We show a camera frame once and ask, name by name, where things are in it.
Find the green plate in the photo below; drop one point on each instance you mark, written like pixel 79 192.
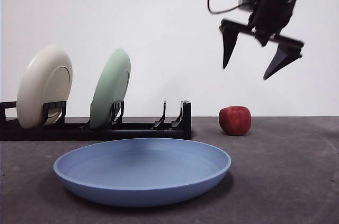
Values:
pixel 111 83

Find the black plate rack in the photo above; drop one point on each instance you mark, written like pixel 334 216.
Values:
pixel 137 134

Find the blue plate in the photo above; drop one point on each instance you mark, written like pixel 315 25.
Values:
pixel 143 176

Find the red apple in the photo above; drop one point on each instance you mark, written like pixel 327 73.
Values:
pixel 235 121

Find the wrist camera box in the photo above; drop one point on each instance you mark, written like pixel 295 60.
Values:
pixel 246 1

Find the beige plate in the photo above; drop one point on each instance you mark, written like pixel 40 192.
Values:
pixel 37 81

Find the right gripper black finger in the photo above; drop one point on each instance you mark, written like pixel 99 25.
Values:
pixel 282 61
pixel 228 45

